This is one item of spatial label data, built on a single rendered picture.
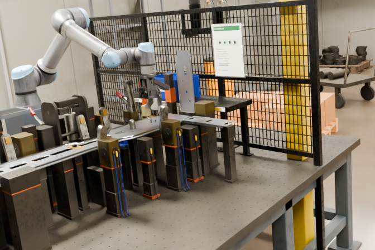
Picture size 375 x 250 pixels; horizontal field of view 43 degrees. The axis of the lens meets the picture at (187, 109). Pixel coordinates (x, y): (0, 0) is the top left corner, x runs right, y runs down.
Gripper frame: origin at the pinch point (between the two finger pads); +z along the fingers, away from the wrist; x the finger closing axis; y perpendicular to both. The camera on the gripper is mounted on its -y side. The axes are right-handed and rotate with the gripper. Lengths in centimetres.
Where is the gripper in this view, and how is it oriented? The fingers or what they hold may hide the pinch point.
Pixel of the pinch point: (156, 111)
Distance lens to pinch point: 241.1
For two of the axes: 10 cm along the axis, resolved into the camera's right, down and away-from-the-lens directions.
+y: -6.9, 2.2, -6.9
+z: 1.0, 9.7, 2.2
